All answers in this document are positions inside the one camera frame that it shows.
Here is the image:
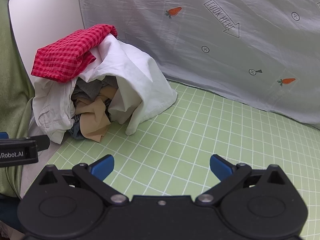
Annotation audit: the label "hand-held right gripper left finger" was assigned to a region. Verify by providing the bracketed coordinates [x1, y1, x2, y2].
[37, 154, 130, 207]

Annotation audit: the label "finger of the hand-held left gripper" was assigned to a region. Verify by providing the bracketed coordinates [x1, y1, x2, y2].
[25, 134, 50, 152]

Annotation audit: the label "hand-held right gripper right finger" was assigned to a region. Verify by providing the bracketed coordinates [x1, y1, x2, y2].
[195, 154, 290, 206]

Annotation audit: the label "red checked shorts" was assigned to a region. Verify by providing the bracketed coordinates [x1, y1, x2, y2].
[31, 24, 118, 83]

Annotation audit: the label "white shirt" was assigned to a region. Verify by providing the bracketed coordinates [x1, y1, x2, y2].
[32, 76, 77, 145]

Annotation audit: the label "beige garment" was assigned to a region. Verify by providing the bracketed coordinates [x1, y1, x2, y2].
[74, 86, 118, 143]

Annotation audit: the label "green grid mat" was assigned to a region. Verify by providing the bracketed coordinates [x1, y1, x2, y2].
[46, 79, 320, 240]

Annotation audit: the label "green cloth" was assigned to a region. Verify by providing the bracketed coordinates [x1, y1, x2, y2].
[0, 0, 35, 198]

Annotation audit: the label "dark blue cloth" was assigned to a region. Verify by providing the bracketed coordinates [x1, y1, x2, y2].
[0, 194, 22, 230]

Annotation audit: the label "grey garment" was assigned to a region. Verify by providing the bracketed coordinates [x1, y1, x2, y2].
[72, 75, 118, 100]

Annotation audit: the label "large white cloth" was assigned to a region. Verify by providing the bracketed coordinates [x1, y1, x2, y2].
[75, 34, 178, 136]

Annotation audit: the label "grey carrot print sheet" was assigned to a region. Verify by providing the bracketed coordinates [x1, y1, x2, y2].
[75, 0, 320, 130]

